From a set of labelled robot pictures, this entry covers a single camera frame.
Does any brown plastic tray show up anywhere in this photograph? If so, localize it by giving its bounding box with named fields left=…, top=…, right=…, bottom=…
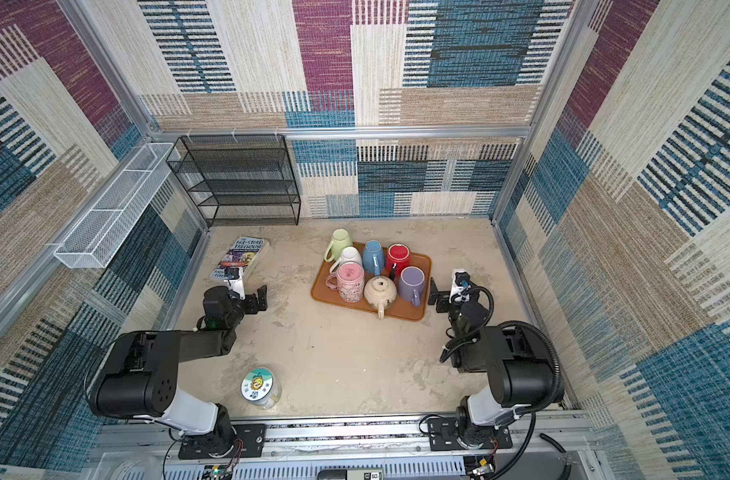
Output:
left=311, top=243, right=431, bottom=321

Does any white mug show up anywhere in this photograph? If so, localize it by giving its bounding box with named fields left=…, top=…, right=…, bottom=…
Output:
left=329, top=246, right=362, bottom=273

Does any light green mug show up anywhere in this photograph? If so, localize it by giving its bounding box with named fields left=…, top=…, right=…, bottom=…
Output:
left=324, top=228, right=353, bottom=262

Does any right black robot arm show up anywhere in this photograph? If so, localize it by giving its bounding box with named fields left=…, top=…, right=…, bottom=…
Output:
left=420, top=272, right=564, bottom=451

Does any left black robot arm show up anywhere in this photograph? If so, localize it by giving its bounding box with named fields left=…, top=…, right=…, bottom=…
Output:
left=85, top=285, right=268, bottom=460

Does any purple mug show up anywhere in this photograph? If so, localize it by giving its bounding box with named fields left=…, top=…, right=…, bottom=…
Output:
left=397, top=266, right=426, bottom=307

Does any red mug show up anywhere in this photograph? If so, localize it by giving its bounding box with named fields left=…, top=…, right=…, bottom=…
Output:
left=385, top=243, right=411, bottom=280

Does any blue dotted mug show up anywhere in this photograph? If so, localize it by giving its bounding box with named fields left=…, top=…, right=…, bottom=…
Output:
left=362, top=240, right=385, bottom=276

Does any pink ghost mug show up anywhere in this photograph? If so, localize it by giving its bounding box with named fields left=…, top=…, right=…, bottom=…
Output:
left=325, top=261, right=365, bottom=303

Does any paperback book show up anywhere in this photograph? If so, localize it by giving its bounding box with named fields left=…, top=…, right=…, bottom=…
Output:
left=209, top=236, right=271, bottom=281

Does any clear jar green lid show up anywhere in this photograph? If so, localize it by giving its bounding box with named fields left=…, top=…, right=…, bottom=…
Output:
left=240, top=367, right=282, bottom=410

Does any beige ceramic teapot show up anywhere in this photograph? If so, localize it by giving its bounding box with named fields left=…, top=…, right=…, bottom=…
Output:
left=363, top=276, right=397, bottom=320

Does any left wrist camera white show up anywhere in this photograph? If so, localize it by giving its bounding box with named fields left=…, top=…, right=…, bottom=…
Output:
left=224, top=266, right=246, bottom=300

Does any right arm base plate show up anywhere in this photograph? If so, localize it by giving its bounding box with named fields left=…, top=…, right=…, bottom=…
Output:
left=419, top=415, right=513, bottom=452

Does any black wire shelf rack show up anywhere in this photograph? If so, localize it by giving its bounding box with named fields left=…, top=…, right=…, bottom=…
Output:
left=166, top=134, right=302, bottom=227

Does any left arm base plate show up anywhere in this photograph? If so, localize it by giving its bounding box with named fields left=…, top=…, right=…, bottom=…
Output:
left=177, top=423, right=267, bottom=461

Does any white wire mesh basket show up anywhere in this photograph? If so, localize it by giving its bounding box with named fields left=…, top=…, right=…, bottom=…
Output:
left=54, top=143, right=173, bottom=269

